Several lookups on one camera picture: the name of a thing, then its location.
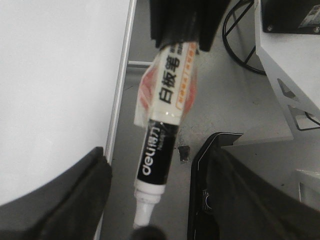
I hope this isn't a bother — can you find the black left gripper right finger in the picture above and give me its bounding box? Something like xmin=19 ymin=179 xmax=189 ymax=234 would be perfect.
xmin=209 ymin=147 xmax=320 ymax=240

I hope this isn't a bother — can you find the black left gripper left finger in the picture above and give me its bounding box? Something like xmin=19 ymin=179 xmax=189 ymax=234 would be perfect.
xmin=0 ymin=147 xmax=112 ymax=240

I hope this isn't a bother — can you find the black white whiteboard marker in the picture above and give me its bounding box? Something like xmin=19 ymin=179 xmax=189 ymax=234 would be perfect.
xmin=133 ymin=41 xmax=198 ymax=229

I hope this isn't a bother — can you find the black device with dial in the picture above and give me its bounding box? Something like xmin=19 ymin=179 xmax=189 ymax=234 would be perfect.
xmin=187 ymin=132 xmax=243 ymax=240

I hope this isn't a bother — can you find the black cable loop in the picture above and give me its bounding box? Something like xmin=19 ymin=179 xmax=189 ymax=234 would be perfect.
xmin=222 ymin=0 xmax=267 ymax=76

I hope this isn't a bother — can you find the white whiteboard with metal frame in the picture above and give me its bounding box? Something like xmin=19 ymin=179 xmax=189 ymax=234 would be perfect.
xmin=0 ymin=0 xmax=136 ymax=207

